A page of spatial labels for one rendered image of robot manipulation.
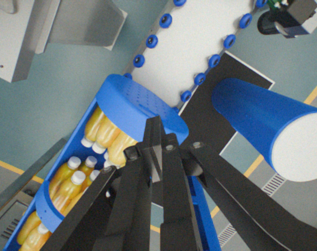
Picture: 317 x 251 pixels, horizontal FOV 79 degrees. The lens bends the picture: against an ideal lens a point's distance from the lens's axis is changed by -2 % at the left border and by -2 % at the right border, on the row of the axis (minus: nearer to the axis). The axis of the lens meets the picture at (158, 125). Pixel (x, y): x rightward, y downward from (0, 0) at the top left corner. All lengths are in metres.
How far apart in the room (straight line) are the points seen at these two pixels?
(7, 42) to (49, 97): 1.27
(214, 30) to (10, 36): 0.61
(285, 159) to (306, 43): 1.33
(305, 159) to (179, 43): 0.62
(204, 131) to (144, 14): 1.02
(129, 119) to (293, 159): 0.63
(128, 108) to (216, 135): 1.32
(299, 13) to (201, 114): 1.04
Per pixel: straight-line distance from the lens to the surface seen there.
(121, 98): 0.46
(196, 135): 1.67
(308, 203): 2.80
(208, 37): 0.74
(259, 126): 0.89
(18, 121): 2.17
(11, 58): 0.71
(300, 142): 0.84
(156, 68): 0.72
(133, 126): 0.45
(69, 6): 0.84
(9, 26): 0.70
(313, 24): 0.98
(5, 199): 1.46
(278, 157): 0.83
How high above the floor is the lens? 1.65
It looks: 69 degrees down
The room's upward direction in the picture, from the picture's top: 179 degrees counter-clockwise
